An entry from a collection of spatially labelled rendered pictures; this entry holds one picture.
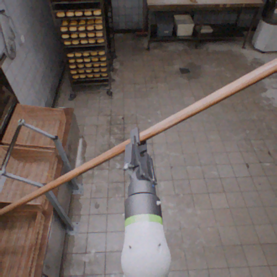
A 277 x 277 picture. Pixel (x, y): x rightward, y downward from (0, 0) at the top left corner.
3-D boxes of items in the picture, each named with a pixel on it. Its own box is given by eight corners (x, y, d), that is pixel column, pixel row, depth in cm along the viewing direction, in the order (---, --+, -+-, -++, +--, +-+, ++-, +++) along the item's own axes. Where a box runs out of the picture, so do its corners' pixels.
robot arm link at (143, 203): (172, 221, 55) (151, 209, 49) (135, 232, 60) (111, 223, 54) (169, 198, 59) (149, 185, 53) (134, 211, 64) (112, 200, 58)
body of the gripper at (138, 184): (120, 198, 57) (120, 168, 63) (140, 208, 62) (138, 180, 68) (144, 188, 54) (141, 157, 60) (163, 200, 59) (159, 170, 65)
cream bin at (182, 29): (176, 36, 478) (177, 24, 459) (172, 26, 510) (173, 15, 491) (192, 35, 479) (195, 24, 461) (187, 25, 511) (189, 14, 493)
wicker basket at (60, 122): (12, 159, 229) (-1, 142, 207) (26, 120, 265) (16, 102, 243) (60, 157, 231) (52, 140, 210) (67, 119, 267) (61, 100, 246)
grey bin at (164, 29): (156, 36, 477) (157, 25, 458) (154, 26, 509) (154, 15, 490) (173, 36, 478) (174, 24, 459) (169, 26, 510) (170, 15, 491)
